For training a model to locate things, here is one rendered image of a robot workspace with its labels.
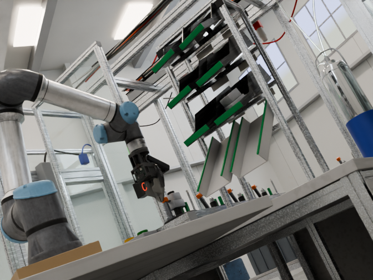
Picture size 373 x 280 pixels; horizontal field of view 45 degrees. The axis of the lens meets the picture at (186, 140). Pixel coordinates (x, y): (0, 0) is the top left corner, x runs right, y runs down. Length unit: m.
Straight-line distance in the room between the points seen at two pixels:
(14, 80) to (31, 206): 0.42
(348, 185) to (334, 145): 10.21
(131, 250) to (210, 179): 0.77
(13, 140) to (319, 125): 10.40
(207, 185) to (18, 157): 0.63
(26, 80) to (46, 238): 0.51
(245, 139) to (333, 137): 9.79
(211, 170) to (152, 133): 10.03
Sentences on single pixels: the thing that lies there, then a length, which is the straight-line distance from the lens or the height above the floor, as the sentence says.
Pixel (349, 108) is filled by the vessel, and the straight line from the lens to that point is 2.20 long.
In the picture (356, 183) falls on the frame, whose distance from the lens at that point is 1.17.
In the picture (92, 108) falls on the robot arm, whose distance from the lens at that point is 1.55.
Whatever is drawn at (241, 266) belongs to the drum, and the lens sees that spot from 5.35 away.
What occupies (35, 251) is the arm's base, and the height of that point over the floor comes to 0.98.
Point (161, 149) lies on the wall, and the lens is 11.51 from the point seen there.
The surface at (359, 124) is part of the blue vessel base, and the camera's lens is 2.17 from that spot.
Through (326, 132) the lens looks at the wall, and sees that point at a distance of 11.46.
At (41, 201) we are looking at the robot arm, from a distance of 1.29.
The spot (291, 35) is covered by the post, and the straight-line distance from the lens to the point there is 2.73.
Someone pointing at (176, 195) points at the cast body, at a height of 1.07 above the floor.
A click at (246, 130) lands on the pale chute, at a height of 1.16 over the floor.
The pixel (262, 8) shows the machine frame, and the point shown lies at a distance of 2.80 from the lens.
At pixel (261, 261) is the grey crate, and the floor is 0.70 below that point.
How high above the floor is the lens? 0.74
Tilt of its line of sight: 17 degrees up
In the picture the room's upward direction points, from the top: 24 degrees counter-clockwise
